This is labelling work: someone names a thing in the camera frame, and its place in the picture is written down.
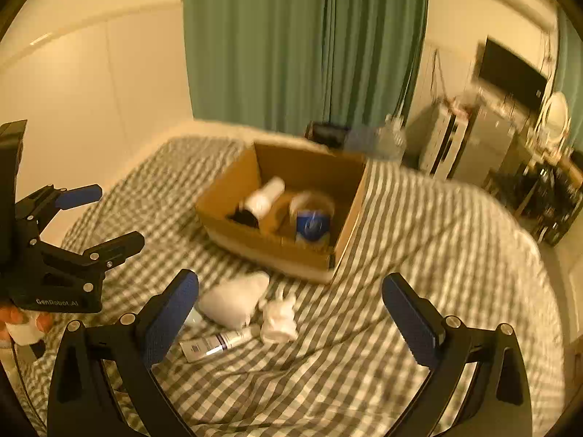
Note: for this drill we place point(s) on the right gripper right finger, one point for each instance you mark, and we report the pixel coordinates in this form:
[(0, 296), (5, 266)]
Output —
[(497, 401)]

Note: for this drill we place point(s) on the white bottle in box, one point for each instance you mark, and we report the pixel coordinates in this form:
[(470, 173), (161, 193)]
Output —
[(262, 200)]

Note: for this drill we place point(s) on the white knitted sock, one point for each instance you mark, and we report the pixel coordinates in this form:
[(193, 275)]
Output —
[(232, 303)]

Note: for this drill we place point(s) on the round white mirror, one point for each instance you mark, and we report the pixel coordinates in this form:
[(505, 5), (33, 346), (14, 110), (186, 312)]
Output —
[(555, 119)]

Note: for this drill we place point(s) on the white earbuds case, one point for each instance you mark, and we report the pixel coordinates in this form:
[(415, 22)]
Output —
[(194, 318)]

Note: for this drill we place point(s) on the silver mini fridge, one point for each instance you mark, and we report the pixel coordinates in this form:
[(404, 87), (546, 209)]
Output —
[(485, 146)]

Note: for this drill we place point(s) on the operator hand orange glove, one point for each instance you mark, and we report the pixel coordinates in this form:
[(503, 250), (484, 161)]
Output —
[(23, 327)]

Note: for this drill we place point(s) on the green curtain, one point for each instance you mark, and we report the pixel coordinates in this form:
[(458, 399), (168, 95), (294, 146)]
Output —
[(281, 64), (568, 75)]

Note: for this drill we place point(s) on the dark bedside box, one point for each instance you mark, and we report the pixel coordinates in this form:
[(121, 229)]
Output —
[(331, 135)]

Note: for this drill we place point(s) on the white small plush toy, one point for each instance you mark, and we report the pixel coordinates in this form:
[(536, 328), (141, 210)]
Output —
[(279, 325)]

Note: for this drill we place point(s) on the clear water jug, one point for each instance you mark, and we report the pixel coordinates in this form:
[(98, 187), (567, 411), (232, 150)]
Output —
[(386, 142)]

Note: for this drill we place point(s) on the white tape roll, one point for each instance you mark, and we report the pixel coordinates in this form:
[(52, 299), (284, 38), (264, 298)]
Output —
[(312, 201)]

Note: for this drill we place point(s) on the white cream tube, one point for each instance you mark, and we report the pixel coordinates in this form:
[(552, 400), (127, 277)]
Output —
[(198, 349)]

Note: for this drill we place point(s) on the white suitcase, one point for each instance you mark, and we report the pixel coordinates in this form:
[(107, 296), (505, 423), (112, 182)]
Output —
[(436, 137)]

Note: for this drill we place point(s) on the brown cardboard box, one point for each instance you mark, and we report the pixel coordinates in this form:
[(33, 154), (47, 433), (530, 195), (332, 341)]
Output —
[(274, 243)]

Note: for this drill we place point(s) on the cluttered dressing table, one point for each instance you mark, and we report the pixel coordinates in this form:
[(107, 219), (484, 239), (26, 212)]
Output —
[(543, 196)]

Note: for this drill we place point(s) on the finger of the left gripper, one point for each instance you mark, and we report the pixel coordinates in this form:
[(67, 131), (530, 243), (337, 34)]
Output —
[(73, 198), (116, 251)]

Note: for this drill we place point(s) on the green curtain right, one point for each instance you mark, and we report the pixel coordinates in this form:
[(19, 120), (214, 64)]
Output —
[(568, 75)]

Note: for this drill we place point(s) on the black wall television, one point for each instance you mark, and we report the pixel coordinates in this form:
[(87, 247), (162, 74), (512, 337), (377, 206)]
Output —
[(511, 74)]

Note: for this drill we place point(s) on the green curtain left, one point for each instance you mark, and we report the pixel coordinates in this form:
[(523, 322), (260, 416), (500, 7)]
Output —
[(281, 64)]

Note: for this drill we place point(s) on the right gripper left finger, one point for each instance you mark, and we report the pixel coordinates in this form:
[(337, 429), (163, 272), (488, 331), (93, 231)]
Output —
[(82, 401)]

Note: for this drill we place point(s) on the checkered bed sheet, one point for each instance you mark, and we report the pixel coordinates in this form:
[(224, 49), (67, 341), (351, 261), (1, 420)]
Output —
[(349, 373)]

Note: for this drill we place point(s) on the blue white tissue pack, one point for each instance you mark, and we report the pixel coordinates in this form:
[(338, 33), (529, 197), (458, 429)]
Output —
[(313, 226)]

